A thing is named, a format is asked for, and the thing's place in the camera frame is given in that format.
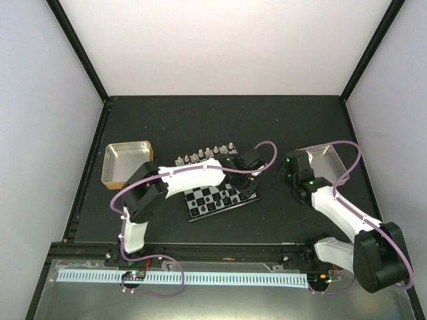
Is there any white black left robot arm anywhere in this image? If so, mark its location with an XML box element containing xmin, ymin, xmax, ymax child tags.
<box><xmin>119</xmin><ymin>149</ymin><xmax>266</xmax><ymax>266</ymax></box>

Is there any pink rimmed metal tin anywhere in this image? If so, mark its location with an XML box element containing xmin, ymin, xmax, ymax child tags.
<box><xmin>305</xmin><ymin>144</ymin><xmax>350</xmax><ymax>186</ymax></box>

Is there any black frame post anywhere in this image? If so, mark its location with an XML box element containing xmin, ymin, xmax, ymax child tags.
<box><xmin>46</xmin><ymin>0</ymin><xmax>109</xmax><ymax>103</ymax></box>
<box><xmin>340</xmin><ymin>0</ymin><xmax>406</xmax><ymax>103</ymax></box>

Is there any right black frame post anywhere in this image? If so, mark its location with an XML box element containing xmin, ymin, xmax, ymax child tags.
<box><xmin>340</xmin><ymin>0</ymin><xmax>406</xmax><ymax>103</ymax></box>

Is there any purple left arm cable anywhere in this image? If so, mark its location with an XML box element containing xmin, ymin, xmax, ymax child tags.
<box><xmin>109</xmin><ymin>140</ymin><xmax>278</xmax><ymax>297</ymax></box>

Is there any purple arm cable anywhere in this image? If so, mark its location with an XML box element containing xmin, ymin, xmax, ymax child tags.
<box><xmin>109</xmin><ymin>140</ymin><xmax>278</xmax><ymax>297</ymax></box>
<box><xmin>308</xmin><ymin>140</ymin><xmax>416</xmax><ymax>296</ymax></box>

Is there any white slotted cable duct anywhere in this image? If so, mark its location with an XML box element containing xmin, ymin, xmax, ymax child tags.
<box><xmin>56</xmin><ymin>269</ymin><xmax>308</xmax><ymax>289</ymax></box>

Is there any left black frame post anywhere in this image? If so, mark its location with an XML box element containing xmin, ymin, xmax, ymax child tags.
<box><xmin>46</xmin><ymin>0</ymin><xmax>109</xmax><ymax>103</ymax></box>

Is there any gold rimmed metal tin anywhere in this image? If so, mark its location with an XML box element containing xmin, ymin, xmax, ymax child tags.
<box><xmin>101</xmin><ymin>141</ymin><xmax>153</xmax><ymax>190</ymax></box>

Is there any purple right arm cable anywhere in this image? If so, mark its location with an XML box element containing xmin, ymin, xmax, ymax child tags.
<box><xmin>308</xmin><ymin>140</ymin><xmax>416</xmax><ymax>296</ymax></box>

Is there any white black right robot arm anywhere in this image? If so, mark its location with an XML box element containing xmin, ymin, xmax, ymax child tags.
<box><xmin>276</xmin><ymin>150</ymin><xmax>414</xmax><ymax>293</ymax></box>

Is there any black white chessboard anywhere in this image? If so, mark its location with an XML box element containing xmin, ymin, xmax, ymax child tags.
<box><xmin>174</xmin><ymin>142</ymin><xmax>260</xmax><ymax>223</ymax></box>

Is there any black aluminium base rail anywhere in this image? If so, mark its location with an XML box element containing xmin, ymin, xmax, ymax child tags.
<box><xmin>47</xmin><ymin>242</ymin><xmax>332</xmax><ymax>270</ymax></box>

